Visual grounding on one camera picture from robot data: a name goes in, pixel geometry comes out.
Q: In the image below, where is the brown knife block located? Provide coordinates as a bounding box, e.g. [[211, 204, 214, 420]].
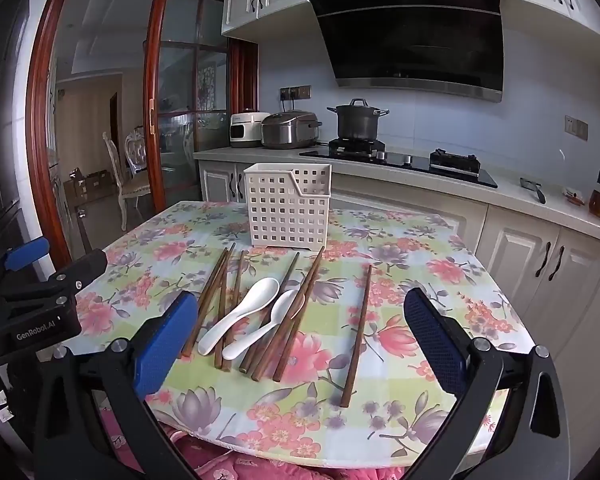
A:
[[588, 169, 600, 219]]

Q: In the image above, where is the small white kitchen appliance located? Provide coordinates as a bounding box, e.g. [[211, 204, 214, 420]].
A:
[[229, 108, 271, 148]]

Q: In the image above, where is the red wooden glass sliding door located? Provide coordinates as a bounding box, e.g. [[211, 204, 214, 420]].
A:
[[27, 0, 259, 271]]

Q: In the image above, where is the white carved dining chair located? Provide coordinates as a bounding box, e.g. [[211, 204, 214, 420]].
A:
[[102, 131, 153, 231], [125, 127, 154, 177]]

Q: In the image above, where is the silver rice cooker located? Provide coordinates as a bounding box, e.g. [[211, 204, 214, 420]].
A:
[[260, 110, 323, 150]]

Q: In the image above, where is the floral tablecloth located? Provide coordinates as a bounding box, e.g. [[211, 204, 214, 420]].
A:
[[71, 200, 526, 471]]

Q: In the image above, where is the white ceramic spoon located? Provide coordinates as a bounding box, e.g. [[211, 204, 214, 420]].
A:
[[221, 288, 306, 360], [197, 276, 281, 356]]

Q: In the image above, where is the white perforated plastic basket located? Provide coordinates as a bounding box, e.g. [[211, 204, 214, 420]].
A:
[[243, 162, 332, 251]]

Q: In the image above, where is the dark grey lidded pot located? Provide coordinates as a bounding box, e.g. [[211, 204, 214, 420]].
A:
[[327, 98, 390, 142]]

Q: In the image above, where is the metal scoop black handle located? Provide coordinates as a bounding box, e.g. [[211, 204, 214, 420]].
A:
[[520, 176, 547, 205]]

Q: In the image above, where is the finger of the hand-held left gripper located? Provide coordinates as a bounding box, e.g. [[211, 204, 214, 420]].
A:
[[0, 236, 51, 286], [45, 248, 109, 306]]

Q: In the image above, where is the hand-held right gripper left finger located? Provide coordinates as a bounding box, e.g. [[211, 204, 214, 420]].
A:
[[32, 289, 201, 480]]

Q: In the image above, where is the black glass gas stove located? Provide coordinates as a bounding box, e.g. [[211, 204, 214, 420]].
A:
[[299, 137, 498, 189]]

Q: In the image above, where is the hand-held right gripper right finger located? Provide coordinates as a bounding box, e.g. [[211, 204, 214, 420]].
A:
[[403, 287, 570, 480]]

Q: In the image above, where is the black range hood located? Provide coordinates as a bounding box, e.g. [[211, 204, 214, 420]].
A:
[[306, 0, 505, 104]]

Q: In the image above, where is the dark tall cabinet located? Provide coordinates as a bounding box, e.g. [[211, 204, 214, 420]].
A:
[[0, 0, 46, 281]]

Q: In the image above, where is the brown cardboard box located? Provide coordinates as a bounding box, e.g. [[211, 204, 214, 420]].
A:
[[62, 170, 117, 203]]

